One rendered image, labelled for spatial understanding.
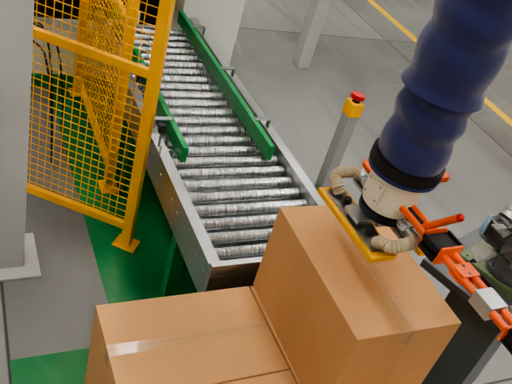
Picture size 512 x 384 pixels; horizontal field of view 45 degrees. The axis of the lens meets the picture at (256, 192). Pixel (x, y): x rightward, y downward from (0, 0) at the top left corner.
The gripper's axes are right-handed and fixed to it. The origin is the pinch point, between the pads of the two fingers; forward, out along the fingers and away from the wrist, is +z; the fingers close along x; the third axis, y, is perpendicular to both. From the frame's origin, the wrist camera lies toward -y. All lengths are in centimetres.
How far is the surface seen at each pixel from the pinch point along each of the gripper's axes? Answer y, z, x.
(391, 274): 18.3, 6.8, -29.4
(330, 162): 117, -35, -58
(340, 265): 25.3, 23.1, -29.4
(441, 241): 2.2, 14.3, 1.6
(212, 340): 34, 57, -69
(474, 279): -11.4, 12.5, 0.3
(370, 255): 11.8, 27.5, -11.1
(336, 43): 395, -225, -125
